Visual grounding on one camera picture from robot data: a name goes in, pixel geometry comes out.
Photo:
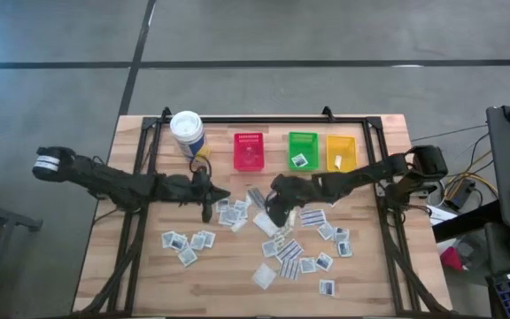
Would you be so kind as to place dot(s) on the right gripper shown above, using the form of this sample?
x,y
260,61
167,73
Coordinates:
x,y
292,190

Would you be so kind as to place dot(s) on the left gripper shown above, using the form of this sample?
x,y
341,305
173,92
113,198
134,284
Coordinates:
x,y
188,190

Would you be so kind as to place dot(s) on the black power brick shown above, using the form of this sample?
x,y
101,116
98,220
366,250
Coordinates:
x,y
461,194

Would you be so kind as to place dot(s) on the red object on floor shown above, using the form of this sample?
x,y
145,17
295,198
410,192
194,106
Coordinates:
x,y
452,259

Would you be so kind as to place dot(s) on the yellow plastic basket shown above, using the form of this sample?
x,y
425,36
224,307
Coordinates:
x,y
348,150

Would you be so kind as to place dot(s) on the white gauze pad packet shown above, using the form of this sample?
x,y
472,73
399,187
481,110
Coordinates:
x,y
265,223
264,276

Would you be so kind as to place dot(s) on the white paper sheet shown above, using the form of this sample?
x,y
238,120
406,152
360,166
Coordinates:
x,y
438,215

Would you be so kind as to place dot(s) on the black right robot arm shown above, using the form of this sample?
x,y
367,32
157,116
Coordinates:
x,y
361,175

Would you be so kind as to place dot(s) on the small white bandage strip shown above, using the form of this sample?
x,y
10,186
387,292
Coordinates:
x,y
291,218
337,162

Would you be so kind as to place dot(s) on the wipes canister with white lid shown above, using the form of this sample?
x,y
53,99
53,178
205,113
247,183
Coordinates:
x,y
188,133

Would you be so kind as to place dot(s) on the green plastic basket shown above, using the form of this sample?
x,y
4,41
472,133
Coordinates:
x,y
303,144

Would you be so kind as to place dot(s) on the blue striped bandage wrapper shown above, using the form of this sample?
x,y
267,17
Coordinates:
x,y
289,269
312,217
256,198
289,250

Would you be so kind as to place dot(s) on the red plastic basket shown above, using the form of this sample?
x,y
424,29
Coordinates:
x,y
249,153

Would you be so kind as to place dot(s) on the small green print bandage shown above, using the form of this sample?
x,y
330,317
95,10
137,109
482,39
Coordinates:
x,y
284,231
279,242

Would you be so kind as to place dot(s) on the dark metal floor stand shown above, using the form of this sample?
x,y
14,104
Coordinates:
x,y
11,218

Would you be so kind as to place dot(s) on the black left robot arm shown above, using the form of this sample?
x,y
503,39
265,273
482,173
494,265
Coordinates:
x,y
104,181

